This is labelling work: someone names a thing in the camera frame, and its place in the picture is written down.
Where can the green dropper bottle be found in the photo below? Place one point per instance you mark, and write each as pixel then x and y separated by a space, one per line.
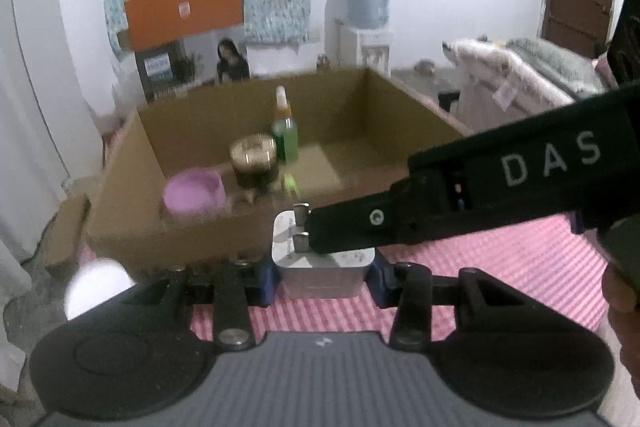
pixel 286 142

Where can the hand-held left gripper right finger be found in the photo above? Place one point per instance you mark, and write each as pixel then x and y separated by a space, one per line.
pixel 380 277

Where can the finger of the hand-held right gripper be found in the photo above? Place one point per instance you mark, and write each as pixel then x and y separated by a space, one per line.
pixel 350 222

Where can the large brown cardboard box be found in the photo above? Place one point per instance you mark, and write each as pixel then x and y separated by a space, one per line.
pixel 175 142

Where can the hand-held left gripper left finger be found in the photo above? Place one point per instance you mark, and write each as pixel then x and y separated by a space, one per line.
pixel 267 279

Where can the dark jar with gold lid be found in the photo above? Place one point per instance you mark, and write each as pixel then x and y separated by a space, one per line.
pixel 252 157

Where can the white curtain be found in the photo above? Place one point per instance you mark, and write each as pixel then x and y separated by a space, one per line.
pixel 40 107

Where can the white charger plug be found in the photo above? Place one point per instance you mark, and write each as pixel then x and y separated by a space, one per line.
pixel 325 277

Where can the grey-green blanket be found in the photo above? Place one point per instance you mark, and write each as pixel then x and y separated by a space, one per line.
pixel 555 57

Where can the pink round container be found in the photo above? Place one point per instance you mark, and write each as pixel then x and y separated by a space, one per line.
pixel 192 194

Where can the white lace cover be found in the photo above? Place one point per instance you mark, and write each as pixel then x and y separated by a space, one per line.
pixel 500 67

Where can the person's right hand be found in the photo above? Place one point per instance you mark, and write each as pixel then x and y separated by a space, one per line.
pixel 617 294

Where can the pink checkered tablecloth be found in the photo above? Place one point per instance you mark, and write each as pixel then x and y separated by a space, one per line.
pixel 500 267

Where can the black stool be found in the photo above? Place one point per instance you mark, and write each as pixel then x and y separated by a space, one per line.
pixel 449 102

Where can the white water dispenser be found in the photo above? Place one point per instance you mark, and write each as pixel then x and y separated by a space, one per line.
pixel 357 47

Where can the white supplement bottle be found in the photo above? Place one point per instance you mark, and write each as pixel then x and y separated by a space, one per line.
pixel 97 287

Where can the orange printed carton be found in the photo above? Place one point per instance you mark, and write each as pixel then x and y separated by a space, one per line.
pixel 185 9

